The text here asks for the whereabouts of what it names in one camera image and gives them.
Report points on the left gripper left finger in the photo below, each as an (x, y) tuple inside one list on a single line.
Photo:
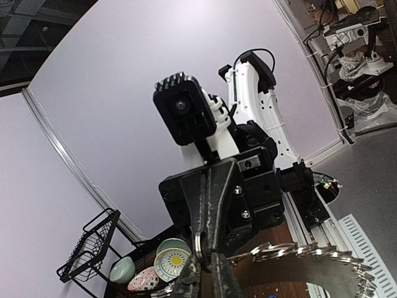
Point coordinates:
[(187, 285)]

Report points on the pink patterned bowl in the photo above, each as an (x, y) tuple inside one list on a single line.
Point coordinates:
[(145, 280)]

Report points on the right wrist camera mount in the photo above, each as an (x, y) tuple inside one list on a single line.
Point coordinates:
[(199, 122)]

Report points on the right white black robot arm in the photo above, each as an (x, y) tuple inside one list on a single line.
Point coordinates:
[(257, 122)]

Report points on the right aluminium frame post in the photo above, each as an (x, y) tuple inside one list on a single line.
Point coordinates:
[(96, 193)]

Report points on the light green bowl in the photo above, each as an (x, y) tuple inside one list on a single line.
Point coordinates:
[(123, 271)]

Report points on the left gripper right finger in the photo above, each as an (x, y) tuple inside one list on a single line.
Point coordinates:
[(223, 279)]

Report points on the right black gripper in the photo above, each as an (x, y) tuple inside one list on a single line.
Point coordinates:
[(222, 205)]

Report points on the black wire dish rack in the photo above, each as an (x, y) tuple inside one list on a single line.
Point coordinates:
[(87, 257)]

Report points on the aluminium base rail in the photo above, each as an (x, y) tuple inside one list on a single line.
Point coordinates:
[(347, 235)]

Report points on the yellow patterned bowl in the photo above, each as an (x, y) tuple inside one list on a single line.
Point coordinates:
[(169, 263)]

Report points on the right green led board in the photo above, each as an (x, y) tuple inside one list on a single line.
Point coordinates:
[(328, 187)]

